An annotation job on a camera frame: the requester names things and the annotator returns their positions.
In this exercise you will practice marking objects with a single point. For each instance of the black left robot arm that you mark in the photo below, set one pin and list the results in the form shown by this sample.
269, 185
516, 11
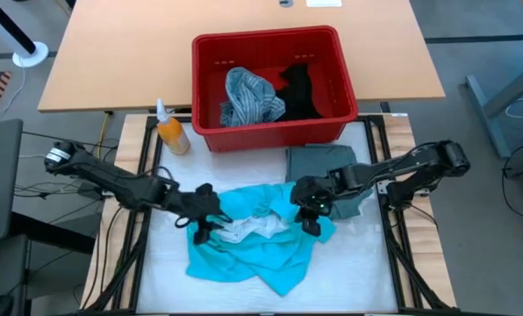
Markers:
121, 182

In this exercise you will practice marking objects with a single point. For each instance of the grey striped garment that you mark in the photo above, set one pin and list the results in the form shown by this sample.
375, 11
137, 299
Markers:
248, 101

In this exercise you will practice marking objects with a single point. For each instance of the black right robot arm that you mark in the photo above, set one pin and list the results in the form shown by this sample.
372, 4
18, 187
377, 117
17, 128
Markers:
397, 169

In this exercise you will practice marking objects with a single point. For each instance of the dark grey panel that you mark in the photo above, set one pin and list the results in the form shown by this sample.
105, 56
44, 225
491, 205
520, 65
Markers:
0, 175

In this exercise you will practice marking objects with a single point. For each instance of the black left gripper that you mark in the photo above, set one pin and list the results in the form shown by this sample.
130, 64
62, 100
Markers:
198, 204

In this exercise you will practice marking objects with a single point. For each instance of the orange spray bottle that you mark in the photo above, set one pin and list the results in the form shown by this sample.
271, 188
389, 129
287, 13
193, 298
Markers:
171, 131

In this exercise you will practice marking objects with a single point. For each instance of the grey-green garment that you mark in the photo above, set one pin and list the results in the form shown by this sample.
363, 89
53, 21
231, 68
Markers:
314, 160

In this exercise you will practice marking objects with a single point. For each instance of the grey desk grommet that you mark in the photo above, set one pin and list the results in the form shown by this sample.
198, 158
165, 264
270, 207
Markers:
285, 3

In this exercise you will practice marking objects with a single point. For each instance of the grey metal desk leg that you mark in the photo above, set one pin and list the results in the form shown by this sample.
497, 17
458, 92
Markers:
485, 114

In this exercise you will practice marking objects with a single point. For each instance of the tan wooden desk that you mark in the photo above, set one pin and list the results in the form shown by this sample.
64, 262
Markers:
112, 52

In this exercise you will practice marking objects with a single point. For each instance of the white floor stand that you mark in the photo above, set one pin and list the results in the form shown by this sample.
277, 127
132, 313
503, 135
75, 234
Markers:
31, 55

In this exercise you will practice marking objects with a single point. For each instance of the white flat item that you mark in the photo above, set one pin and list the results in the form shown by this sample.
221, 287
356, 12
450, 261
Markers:
323, 2

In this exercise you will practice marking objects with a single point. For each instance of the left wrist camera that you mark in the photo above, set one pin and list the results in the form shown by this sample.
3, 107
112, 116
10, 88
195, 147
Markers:
201, 233

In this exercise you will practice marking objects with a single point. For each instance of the black aluminium table frame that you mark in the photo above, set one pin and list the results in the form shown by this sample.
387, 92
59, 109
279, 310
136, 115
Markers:
393, 272

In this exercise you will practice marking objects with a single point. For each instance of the black garment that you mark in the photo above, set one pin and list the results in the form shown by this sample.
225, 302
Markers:
298, 96

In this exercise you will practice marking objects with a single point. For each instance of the red plastic laundry bin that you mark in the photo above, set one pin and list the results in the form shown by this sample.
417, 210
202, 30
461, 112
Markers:
266, 48

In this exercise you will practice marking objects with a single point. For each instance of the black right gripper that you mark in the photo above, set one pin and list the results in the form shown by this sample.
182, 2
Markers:
310, 193

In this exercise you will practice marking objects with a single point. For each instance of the turquoise shirt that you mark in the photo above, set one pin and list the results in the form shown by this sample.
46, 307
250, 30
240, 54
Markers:
261, 263

